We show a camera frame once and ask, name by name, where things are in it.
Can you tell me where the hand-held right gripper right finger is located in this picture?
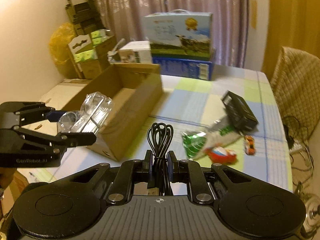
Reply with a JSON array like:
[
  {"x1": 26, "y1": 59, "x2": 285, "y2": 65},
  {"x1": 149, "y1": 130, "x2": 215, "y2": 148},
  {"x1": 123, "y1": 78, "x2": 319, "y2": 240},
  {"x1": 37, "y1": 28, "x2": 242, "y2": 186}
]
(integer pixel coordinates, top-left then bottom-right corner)
[{"x1": 167, "y1": 151, "x2": 260, "y2": 205}]

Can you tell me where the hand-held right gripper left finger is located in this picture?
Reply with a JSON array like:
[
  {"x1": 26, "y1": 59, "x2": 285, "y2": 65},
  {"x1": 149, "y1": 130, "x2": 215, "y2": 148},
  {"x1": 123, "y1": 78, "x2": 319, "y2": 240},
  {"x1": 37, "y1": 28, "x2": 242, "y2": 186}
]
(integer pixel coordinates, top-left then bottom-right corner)
[{"x1": 57, "y1": 150, "x2": 154, "y2": 205}]

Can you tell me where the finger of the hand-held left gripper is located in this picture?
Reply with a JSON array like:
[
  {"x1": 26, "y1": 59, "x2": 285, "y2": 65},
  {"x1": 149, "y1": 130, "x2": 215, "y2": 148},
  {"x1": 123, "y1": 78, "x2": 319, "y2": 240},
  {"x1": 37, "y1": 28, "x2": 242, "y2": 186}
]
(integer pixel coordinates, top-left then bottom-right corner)
[
  {"x1": 14, "y1": 126, "x2": 97, "y2": 154},
  {"x1": 0, "y1": 102, "x2": 60, "y2": 125}
]

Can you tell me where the black usb cable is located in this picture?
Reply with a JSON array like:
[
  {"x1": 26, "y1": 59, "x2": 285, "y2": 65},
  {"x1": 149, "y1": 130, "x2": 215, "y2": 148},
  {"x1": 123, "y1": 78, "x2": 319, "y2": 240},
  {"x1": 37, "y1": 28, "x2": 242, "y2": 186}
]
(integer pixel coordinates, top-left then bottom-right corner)
[{"x1": 147, "y1": 123, "x2": 174, "y2": 197}]

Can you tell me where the silver green tea packet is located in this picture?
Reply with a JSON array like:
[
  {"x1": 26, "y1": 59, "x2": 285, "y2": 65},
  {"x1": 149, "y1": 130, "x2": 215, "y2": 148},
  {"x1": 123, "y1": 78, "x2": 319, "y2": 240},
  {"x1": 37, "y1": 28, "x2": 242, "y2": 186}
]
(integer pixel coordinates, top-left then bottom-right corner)
[{"x1": 181, "y1": 115, "x2": 242, "y2": 160}]

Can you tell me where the clear plastic packet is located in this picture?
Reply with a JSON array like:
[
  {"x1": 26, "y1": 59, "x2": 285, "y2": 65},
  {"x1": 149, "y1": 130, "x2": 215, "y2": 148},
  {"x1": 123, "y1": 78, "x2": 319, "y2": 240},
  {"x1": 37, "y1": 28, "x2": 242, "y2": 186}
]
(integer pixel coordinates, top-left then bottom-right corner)
[{"x1": 57, "y1": 92, "x2": 113, "y2": 134}]

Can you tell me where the brown cardboard box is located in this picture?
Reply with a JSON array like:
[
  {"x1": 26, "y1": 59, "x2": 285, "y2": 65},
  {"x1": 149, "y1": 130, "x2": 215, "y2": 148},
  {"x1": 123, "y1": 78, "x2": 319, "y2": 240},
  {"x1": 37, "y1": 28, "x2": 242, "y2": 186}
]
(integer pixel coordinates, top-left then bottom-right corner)
[{"x1": 61, "y1": 63, "x2": 163, "y2": 161}]

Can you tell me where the black shaver box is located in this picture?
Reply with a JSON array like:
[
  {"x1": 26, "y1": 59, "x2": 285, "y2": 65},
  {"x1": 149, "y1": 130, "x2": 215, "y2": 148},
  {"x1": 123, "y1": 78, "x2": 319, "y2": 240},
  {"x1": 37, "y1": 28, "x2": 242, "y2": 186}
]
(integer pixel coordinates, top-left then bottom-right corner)
[{"x1": 221, "y1": 91, "x2": 259, "y2": 132}]

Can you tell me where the person's left hand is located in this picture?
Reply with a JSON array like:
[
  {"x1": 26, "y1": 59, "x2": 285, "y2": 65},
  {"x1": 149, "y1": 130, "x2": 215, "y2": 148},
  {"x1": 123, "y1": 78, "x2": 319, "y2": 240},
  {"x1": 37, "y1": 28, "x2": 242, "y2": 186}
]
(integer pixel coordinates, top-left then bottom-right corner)
[{"x1": 0, "y1": 168, "x2": 17, "y2": 198}]

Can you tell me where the closed cardboard carton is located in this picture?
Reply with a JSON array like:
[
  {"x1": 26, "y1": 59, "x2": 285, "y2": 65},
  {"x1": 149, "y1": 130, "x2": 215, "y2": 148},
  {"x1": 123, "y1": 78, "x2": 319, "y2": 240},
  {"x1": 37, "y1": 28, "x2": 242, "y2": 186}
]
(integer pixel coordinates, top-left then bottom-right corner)
[{"x1": 39, "y1": 79, "x2": 92, "y2": 112}]

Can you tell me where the red round toy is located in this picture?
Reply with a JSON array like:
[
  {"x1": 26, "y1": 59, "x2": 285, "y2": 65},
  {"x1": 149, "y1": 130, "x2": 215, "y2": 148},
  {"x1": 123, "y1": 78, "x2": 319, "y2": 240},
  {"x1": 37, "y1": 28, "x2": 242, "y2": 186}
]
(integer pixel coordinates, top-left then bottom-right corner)
[{"x1": 205, "y1": 146, "x2": 237, "y2": 164}]

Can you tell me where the yellow plastic bag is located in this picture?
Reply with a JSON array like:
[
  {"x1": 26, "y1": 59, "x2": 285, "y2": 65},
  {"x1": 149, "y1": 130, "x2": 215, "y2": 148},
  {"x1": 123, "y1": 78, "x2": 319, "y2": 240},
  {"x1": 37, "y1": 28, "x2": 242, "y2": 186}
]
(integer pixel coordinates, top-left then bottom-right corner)
[{"x1": 49, "y1": 22, "x2": 77, "y2": 78}]

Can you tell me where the orange toy car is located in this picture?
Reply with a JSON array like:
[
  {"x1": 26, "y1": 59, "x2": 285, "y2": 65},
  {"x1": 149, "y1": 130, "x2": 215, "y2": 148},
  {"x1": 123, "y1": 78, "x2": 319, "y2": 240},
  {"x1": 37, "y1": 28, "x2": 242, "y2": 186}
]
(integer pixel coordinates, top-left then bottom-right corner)
[{"x1": 244, "y1": 135, "x2": 257, "y2": 155}]

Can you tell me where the blue cardboard box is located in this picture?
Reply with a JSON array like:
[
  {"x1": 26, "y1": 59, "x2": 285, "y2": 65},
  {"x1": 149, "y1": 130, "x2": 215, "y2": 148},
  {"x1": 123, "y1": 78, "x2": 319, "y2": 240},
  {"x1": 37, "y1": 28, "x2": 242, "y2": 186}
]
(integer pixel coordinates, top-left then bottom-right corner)
[{"x1": 152, "y1": 47, "x2": 217, "y2": 81}]

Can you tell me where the brown tissue display box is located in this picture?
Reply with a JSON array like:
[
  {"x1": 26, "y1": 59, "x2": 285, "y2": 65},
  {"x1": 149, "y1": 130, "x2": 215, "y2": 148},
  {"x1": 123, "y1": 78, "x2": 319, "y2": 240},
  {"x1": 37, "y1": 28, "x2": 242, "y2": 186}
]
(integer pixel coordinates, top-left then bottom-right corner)
[{"x1": 90, "y1": 29, "x2": 117, "y2": 55}]

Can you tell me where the small white box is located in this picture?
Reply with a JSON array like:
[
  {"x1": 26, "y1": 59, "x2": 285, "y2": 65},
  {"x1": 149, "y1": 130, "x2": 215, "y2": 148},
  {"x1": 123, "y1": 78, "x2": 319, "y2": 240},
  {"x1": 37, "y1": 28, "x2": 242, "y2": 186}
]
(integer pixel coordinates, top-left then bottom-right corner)
[{"x1": 118, "y1": 41, "x2": 153, "y2": 64}]

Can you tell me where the black folding step stool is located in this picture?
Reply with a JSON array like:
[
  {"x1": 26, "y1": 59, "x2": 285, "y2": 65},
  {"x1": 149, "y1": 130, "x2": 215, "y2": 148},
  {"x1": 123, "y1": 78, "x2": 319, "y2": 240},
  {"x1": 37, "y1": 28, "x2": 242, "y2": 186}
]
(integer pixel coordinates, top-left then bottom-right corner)
[{"x1": 65, "y1": 0, "x2": 105, "y2": 34}]

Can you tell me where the white power strip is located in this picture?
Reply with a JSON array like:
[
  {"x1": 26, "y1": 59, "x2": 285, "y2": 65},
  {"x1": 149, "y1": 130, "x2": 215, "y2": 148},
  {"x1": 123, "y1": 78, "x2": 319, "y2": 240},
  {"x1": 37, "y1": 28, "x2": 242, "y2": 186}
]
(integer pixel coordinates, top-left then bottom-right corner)
[{"x1": 289, "y1": 142, "x2": 304, "y2": 155}]

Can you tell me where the milk carton with cow print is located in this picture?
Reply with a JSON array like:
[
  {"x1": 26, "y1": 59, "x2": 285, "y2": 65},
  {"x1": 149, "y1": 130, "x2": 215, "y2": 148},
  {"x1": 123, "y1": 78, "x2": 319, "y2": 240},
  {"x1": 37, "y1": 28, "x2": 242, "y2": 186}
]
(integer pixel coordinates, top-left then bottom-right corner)
[{"x1": 143, "y1": 9, "x2": 213, "y2": 60}]

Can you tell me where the pink patterned curtain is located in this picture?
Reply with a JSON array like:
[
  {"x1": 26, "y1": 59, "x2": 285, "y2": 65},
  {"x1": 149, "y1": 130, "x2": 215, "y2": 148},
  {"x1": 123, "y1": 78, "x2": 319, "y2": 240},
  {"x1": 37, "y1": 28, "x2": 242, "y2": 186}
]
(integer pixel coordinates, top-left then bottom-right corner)
[{"x1": 90, "y1": 0, "x2": 250, "y2": 68}]

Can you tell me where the chair with quilted cover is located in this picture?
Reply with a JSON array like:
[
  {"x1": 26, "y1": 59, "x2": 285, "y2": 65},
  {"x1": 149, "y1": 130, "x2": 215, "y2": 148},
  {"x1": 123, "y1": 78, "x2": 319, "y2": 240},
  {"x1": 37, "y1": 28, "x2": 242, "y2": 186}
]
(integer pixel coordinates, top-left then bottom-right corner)
[{"x1": 270, "y1": 46, "x2": 320, "y2": 140}]

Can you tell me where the stainless steel kettle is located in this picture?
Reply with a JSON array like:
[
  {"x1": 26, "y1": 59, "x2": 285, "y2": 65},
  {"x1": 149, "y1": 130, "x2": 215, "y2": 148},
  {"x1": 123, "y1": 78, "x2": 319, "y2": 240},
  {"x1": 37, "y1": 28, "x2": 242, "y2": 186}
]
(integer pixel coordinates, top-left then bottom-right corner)
[{"x1": 300, "y1": 192, "x2": 320, "y2": 240}]

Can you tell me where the wooden wardrobe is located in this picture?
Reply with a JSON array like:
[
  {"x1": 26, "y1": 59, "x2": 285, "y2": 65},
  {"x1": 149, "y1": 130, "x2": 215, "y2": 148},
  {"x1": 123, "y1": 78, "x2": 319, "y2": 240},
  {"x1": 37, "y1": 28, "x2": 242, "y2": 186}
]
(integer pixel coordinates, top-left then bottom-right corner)
[{"x1": 261, "y1": 0, "x2": 320, "y2": 78}]

